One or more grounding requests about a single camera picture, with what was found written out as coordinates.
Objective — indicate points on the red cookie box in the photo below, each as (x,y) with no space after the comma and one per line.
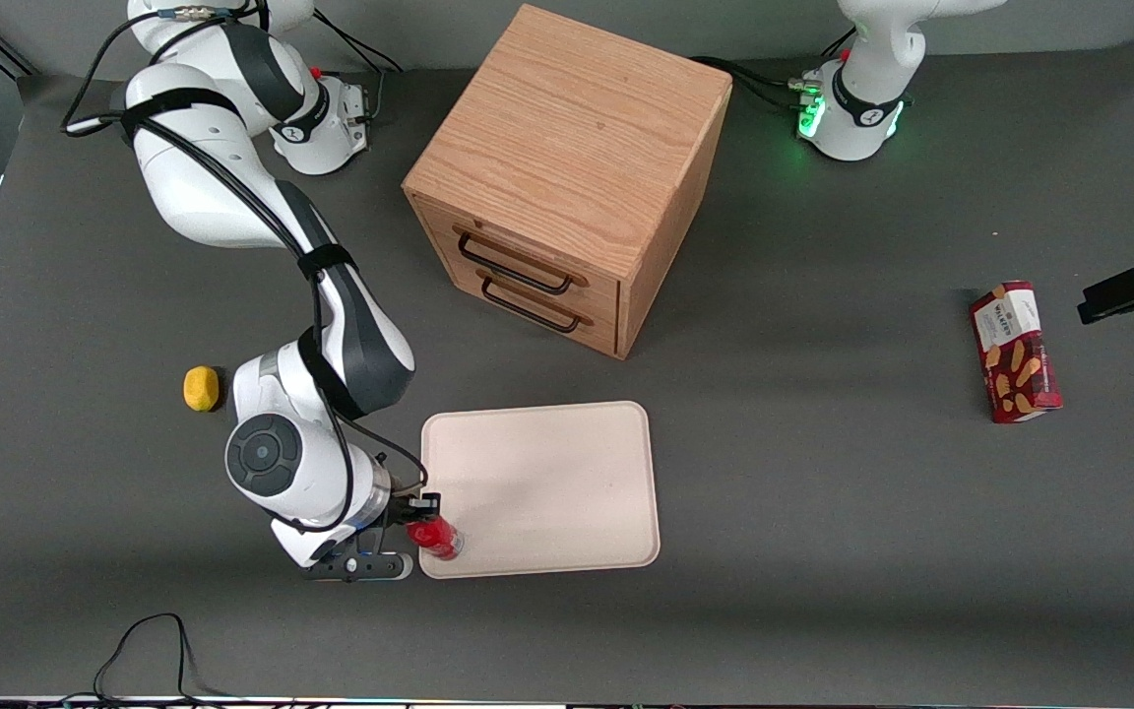
(1015,354)

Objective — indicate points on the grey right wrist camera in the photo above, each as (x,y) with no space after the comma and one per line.
(360,567)

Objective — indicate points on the beige plastic tray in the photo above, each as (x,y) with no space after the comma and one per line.
(547,483)

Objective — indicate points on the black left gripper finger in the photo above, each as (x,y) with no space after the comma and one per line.
(1133,279)
(1113,303)

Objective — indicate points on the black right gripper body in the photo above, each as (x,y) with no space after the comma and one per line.
(404,512)

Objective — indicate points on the wooden drawer cabinet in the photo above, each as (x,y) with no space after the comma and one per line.
(567,148)

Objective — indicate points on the yellow lemon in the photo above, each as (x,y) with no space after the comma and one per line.
(201,388)

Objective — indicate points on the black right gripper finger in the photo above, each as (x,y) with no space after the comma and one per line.
(423,513)
(426,500)

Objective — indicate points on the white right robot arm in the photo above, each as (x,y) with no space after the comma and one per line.
(232,177)

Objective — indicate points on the red coke bottle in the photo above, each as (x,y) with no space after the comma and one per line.
(437,538)

